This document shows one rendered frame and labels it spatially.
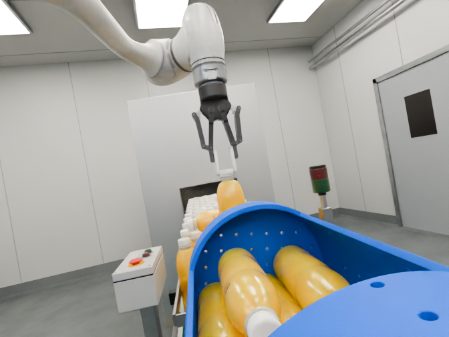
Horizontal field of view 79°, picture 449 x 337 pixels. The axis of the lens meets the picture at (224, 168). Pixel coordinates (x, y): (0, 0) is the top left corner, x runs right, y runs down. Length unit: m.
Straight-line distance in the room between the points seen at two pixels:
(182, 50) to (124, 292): 0.63
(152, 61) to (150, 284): 0.58
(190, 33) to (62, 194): 4.38
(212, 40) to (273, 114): 4.63
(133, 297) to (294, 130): 4.94
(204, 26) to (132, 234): 4.31
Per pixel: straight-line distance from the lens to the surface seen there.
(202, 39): 0.75
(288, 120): 5.44
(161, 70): 0.82
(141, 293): 0.78
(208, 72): 0.73
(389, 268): 0.41
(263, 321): 0.34
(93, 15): 0.64
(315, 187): 1.06
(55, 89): 5.19
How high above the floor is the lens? 1.31
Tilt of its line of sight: level
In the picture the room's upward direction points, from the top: 10 degrees counter-clockwise
